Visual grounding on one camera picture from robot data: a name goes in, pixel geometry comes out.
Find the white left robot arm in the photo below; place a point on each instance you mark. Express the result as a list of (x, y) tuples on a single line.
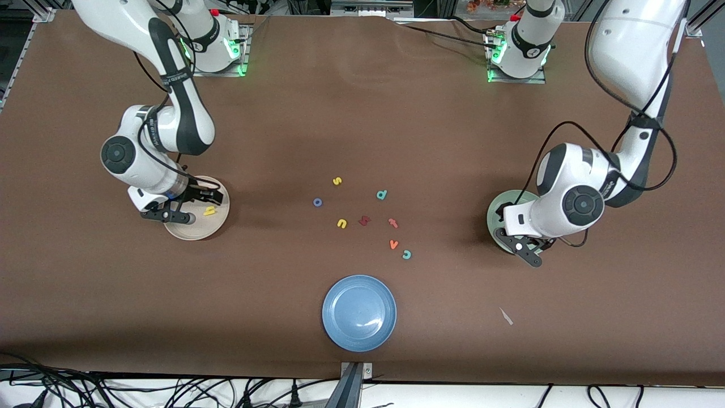
[(634, 45)]

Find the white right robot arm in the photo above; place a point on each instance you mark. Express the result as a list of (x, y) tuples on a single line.
[(136, 170)]

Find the orange flowers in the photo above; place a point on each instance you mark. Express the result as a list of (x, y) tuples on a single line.
[(487, 4)]

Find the blue plate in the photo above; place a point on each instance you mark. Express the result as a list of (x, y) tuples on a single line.
[(359, 313)]

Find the aluminium frame profile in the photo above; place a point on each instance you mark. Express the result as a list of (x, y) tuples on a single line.
[(698, 25)]

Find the beige plate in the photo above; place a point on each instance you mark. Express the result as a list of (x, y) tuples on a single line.
[(195, 229)]

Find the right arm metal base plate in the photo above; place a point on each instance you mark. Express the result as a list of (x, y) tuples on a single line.
[(246, 51)]

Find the green plate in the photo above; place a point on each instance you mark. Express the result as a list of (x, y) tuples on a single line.
[(510, 197)]

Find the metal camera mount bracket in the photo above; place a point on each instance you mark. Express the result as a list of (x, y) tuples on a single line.
[(351, 385)]

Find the aluminium corner bracket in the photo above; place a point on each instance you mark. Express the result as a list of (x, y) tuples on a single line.
[(44, 15)]

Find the brown paper table cover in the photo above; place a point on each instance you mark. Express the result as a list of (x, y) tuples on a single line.
[(362, 113)]

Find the white paper scrap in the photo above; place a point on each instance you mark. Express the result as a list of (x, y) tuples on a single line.
[(506, 316)]

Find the grey device box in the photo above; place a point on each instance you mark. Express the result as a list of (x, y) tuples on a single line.
[(371, 8)]

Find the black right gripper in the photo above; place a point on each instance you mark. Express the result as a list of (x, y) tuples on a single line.
[(196, 192)]

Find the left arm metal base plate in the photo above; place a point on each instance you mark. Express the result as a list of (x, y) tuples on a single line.
[(518, 81)]

